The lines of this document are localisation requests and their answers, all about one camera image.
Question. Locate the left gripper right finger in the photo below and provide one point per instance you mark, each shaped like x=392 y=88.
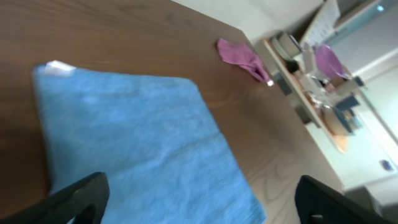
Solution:
x=318 y=203

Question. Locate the background shelf with clutter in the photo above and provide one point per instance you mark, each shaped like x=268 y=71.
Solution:
x=314 y=74

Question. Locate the crumpled purple cloth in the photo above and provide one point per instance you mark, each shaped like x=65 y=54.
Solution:
x=243 y=56

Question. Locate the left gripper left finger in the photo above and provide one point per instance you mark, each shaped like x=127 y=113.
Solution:
x=84 y=201

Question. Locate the blue cloth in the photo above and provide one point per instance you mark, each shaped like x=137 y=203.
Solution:
x=164 y=156

